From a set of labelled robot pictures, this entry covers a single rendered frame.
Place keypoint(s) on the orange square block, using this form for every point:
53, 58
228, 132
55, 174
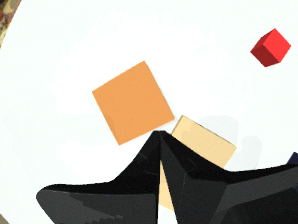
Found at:
132, 104

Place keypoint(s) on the red block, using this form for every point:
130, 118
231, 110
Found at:
270, 49

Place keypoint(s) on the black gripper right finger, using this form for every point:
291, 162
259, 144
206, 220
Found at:
202, 193

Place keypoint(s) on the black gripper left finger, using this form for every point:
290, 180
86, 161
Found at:
133, 197

